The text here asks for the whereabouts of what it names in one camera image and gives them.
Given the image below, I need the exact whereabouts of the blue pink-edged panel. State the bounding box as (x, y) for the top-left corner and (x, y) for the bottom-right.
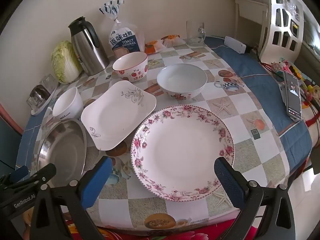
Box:
(0, 104), (24, 170)

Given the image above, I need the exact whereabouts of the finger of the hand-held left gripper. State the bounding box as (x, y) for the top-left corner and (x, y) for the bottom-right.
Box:
(5, 163), (57, 189)
(0, 165), (29, 184)

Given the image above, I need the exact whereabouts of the large white square bowl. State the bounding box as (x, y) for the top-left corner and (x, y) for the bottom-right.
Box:
(52, 87), (84, 121)

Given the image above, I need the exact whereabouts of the strawberry print bowl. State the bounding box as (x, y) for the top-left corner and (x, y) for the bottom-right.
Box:
(112, 51), (148, 83)

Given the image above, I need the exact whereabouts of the pile of colourful trinkets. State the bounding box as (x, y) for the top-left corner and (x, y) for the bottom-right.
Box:
(260, 57), (320, 110)

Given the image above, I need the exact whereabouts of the square white plate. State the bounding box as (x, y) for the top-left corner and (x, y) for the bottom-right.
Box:
(80, 80), (157, 151)

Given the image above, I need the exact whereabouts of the dark glass cup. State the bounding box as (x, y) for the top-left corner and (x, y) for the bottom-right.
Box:
(26, 84), (51, 111)

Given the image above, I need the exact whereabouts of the napa cabbage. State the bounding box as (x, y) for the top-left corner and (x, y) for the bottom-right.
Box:
(51, 40), (83, 84)

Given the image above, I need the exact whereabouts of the glass mug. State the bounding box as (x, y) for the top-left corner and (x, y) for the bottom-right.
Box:
(186, 21), (207, 47)

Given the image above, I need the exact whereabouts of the white bowl floral base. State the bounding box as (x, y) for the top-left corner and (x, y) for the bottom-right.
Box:
(157, 63), (208, 101)

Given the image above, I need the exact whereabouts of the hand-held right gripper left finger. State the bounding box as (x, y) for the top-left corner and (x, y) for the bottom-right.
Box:
(29, 156), (113, 240)

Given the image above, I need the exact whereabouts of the smartphone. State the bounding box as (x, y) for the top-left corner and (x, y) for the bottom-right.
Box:
(283, 70), (303, 122)

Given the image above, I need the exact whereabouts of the white floral tray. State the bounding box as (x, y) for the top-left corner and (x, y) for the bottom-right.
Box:
(30, 80), (60, 116)

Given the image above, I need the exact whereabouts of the toast bread bag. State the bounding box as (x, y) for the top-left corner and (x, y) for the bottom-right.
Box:
(99, 1), (145, 55)

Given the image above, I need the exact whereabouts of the orange snack packet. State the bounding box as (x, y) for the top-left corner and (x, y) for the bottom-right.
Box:
(161, 34), (184, 47)
(145, 40), (167, 55)

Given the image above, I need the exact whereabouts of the clear glass cup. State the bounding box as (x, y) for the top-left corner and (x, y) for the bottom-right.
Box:
(39, 74), (58, 93)

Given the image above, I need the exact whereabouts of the stainless steel thermos jug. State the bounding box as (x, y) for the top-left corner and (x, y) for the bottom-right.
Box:
(68, 16), (110, 77)

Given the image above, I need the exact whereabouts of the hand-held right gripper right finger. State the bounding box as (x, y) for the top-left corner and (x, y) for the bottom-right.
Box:
(214, 157), (297, 240)

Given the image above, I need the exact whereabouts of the round floral rim plate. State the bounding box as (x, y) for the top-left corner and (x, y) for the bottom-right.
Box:
(130, 104), (235, 202)

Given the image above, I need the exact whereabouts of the steel basin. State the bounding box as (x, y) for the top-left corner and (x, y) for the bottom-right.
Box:
(37, 119), (87, 188)

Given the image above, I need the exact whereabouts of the white carved chair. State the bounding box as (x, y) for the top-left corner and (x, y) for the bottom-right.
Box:
(259, 0), (304, 63)

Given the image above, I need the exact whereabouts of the white power strip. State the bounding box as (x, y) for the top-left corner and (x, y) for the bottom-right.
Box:
(224, 36), (247, 54)

